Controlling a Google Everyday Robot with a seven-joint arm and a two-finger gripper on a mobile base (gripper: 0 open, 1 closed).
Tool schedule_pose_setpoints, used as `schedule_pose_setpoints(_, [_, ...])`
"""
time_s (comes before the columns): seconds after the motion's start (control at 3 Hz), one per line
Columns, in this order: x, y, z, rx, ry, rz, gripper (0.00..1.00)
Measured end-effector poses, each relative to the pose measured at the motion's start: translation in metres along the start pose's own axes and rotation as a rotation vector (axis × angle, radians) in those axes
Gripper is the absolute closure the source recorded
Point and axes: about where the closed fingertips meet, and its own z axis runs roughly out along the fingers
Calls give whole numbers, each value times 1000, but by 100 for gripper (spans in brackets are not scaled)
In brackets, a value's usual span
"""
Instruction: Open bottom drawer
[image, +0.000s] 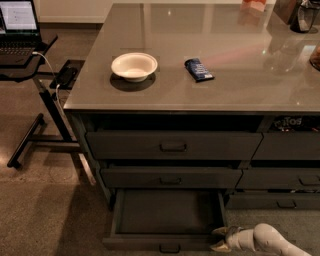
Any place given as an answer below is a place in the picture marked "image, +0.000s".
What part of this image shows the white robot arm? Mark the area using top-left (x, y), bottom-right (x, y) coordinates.
top-left (210, 223), bottom-right (312, 256)

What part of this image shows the chips bag in drawer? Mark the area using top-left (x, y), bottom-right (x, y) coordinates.
top-left (270, 116), bottom-right (320, 132)

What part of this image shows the grey drawer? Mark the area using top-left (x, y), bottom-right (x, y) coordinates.
top-left (225, 192), bottom-right (320, 210)
top-left (253, 132), bottom-right (320, 160)
top-left (237, 168), bottom-right (320, 190)
top-left (103, 189), bottom-right (227, 254)
top-left (101, 167), bottom-right (242, 188)
top-left (86, 130), bottom-right (262, 160)

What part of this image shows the orange box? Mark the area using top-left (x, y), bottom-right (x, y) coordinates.
top-left (241, 0), bottom-right (266, 12)

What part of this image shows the black phone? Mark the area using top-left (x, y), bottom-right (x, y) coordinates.
top-left (57, 67), bottom-right (77, 86)

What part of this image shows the brown round object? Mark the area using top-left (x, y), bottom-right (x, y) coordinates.
top-left (309, 46), bottom-right (320, 71)

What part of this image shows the black laptop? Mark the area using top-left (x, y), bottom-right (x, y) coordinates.
top-left (0, 0), bottom-right (42, 68)

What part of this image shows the grey drawer cabinet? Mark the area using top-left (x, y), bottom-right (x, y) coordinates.
top-left (65, 3), bottom-right (320, 209)

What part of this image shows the blue snack bar packet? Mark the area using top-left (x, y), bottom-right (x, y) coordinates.
top-left (184, 58), bottom-right (215, 82)

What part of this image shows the black laptop stand table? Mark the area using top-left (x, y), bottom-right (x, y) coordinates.
top-left (0, 32), bottom-right (86, 169)

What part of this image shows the white charging cable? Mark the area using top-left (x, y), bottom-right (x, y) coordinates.
top-left (31, 50), bottom-right (68, 116)

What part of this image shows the white bowl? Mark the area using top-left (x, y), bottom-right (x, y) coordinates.
top-left (111, 53), bottom-right (158, 82)

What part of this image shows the dark glass jar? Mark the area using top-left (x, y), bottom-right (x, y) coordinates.
top-left (290, 0), bottom-right (320, 33)

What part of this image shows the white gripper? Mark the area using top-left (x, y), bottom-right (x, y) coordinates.
top-left (210, 226), bottom-right (255, 253)

